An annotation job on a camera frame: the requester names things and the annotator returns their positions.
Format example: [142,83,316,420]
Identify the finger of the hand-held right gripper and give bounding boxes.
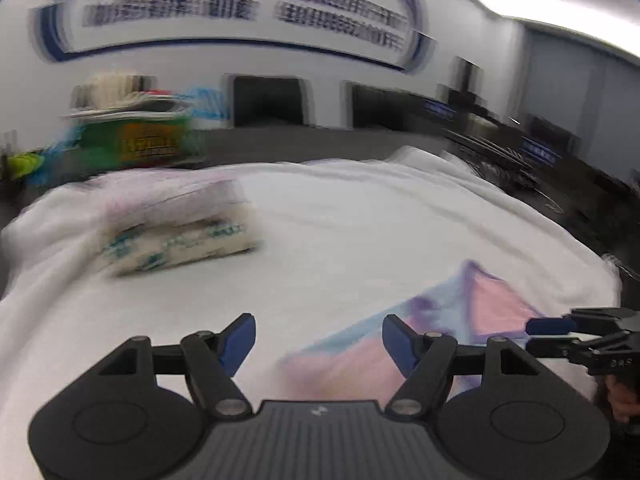
[526,316,581,337]
[526,336,583,361]

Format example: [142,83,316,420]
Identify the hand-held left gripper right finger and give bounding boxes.
[382,313,546,419]

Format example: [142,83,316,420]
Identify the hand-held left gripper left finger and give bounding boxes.
[97,312,258,419]

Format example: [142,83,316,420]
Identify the purple pink garment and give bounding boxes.
[279,259,545,407]

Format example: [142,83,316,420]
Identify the cream clothes in bag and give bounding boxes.
[74,72,157,109]

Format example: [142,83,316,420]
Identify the person's right hand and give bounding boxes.
[604,374,640,427]

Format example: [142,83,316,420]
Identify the white blanket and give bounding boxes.
[0,146,624,480]

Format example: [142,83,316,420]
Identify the black tabletop device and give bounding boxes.
[472,157,563,213]
[440,127,536,171]

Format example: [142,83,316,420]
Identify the blue name plate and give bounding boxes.
[424,98,454,121]
[519,137,557,164]

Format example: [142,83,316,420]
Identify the black office chair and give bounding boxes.
[346,81,452,134]
[529,114,577,152]
[229,74,314,129]

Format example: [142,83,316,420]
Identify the black cabinet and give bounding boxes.
[439,87,497,122]

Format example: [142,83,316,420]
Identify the grey window blind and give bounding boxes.
[521,24,640,187]

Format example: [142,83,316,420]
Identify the yellow-green object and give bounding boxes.
[4,152,45,182]

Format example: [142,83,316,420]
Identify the ceiling light strip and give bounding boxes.
[414,0,640,59]

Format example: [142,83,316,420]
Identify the green bag with blue handles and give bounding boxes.
[29,84,229,187]

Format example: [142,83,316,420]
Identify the black wall panel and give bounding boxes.
[452,57,487,94]

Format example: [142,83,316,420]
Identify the blue wall sign lettering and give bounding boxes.
[29,0,437,73]

